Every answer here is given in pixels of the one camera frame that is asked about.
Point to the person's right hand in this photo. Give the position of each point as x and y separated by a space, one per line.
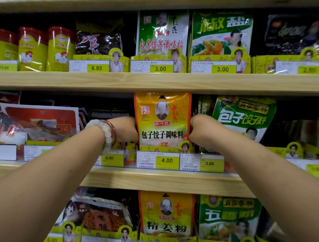
204 130

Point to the person's left hand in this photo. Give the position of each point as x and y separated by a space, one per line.
123 130

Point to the yellow dumpling seasoning packets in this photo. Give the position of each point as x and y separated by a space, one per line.
162 119

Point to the green dumpling food packet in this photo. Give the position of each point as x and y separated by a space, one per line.
244 114

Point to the wooden store shelving with goods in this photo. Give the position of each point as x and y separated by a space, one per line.
149 82

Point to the yellow vegetable food packet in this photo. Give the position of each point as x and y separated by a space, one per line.
167 212

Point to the green five spice packets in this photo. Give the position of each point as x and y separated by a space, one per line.
229 217

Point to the person's right forearm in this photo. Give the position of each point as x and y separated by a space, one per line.
269 189

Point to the person's left forearm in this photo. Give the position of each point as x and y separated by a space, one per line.
50 194

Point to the row of yellow price tags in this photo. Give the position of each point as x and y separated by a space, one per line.
89 237
97 66
167 161

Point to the red white flat packet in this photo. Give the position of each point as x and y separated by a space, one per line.
42 122

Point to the red brown clear packet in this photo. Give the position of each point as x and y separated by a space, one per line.
97 217

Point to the dark spice packet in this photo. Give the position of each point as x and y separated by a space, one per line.
98 40

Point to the dark seasoning packet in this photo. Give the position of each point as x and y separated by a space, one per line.
299 134

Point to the white pink packet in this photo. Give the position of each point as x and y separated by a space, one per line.
65 209

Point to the green orange seasoning packet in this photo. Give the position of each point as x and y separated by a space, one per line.
222 32

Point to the yellow jar red lid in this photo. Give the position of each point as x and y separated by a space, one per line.
32 50
61 48
7 47

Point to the green white seasoning packet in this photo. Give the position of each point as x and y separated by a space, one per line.
162 32

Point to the small white packet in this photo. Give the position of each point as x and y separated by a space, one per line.
10 132

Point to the black seasoning packet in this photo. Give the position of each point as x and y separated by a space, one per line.
291 35

